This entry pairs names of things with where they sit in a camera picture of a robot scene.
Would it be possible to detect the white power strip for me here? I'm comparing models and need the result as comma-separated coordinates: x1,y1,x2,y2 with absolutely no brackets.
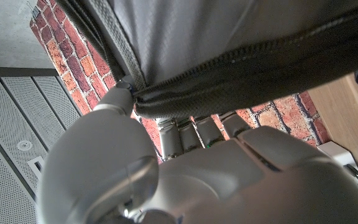
317,141,358,170

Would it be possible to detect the black backpack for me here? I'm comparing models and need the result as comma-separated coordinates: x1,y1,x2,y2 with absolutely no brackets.
56,0,358,121

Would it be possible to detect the red brick printed backdrop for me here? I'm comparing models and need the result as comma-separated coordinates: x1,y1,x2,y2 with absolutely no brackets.
29,0,332,162

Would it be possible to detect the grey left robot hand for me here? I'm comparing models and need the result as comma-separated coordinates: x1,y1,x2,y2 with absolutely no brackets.
37,80,358,224

